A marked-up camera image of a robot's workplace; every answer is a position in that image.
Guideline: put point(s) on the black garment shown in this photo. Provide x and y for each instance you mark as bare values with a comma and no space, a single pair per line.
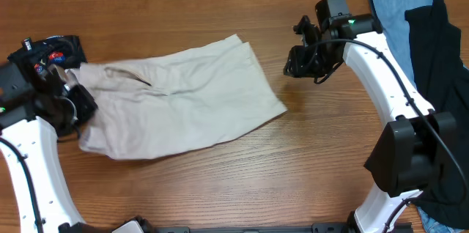
441,78

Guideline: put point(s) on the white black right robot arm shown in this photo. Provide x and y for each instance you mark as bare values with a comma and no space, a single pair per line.
411,154

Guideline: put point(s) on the blue denim garment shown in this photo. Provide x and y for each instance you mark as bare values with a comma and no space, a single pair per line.
391,15

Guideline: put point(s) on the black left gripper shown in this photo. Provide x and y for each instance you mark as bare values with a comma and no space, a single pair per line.
88,107

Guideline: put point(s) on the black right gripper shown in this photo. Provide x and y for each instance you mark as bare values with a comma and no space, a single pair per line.
296,61

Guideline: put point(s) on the folded black printed t-shirt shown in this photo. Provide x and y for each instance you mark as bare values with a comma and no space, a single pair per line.
63,51

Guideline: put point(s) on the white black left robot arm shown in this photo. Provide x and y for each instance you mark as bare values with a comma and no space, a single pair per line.
29,145

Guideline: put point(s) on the beige cargo shorts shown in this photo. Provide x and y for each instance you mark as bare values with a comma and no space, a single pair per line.
167,105

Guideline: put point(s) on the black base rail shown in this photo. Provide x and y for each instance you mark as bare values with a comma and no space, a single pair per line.
134,226

